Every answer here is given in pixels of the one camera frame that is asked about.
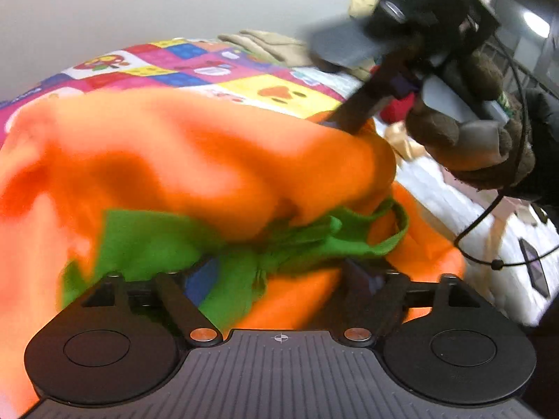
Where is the orange pumpkin costume garment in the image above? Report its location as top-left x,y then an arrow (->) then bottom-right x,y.
1,88 -> 464,418

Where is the brown gloved right hand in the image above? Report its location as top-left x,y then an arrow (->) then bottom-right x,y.
406,51 -> 535,190

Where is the yellow pillow with bird print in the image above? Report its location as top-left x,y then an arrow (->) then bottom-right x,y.
348,0 -> 380,18

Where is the red plush toy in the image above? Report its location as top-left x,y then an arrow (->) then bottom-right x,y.
379,93 -> 415,125

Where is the beige folded cloth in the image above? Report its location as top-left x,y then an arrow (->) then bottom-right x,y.
217,29 -> 377,81

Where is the black phone on bed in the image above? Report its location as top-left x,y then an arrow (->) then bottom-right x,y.
519,238 -> 551,299

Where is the colourful cartoon patchwork blanket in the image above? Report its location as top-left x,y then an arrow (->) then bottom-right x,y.
1,38 -> 357,135

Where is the black cable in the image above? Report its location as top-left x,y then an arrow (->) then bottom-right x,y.
453,34 -> 559,271

